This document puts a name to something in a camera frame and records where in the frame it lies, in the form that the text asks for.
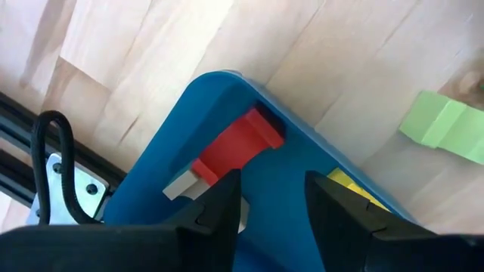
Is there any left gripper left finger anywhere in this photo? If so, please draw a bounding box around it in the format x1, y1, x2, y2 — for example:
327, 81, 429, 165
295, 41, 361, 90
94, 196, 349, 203
0, 169, 242, 272

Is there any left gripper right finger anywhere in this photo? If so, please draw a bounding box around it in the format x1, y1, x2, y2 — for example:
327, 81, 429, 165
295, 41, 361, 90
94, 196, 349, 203
305, 172, 484, 272

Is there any grey wooden arch block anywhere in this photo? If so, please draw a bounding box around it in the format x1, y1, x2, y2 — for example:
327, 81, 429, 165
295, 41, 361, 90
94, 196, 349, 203
162, 168, 250, 233

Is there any yellow arch block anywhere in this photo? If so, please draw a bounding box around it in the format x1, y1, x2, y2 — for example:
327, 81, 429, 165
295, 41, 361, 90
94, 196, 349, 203
327, 167, 390, 212

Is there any red arch block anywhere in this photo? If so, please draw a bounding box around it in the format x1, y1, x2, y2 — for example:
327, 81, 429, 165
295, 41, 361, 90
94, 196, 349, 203
191, 107, 285, 186

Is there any teal plastic bin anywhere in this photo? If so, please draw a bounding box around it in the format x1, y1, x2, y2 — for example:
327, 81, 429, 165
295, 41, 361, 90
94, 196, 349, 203
104, 70, 417, 272

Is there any light green arch block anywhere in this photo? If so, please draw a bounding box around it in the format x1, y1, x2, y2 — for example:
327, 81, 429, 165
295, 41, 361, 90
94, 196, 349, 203
399, 89, 484, 166

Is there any silver corner bracket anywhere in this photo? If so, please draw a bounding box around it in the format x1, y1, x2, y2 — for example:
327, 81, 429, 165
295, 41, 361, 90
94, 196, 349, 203
25, 152, 111, 227

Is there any black cable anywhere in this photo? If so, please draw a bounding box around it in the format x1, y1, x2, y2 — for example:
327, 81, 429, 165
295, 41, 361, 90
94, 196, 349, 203
29, 110, 102, 227

